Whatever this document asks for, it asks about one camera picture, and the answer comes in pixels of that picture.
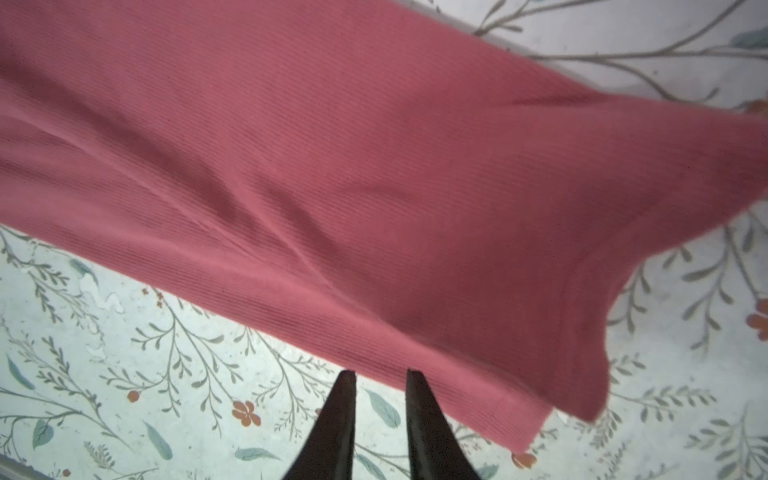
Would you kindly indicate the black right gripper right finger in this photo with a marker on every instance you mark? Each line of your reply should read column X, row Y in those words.
column 434, row 453

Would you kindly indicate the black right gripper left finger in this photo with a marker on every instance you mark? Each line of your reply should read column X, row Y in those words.
column 328, row 451

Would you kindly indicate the maroon tank top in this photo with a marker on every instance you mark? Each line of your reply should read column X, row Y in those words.
column 364, row 182

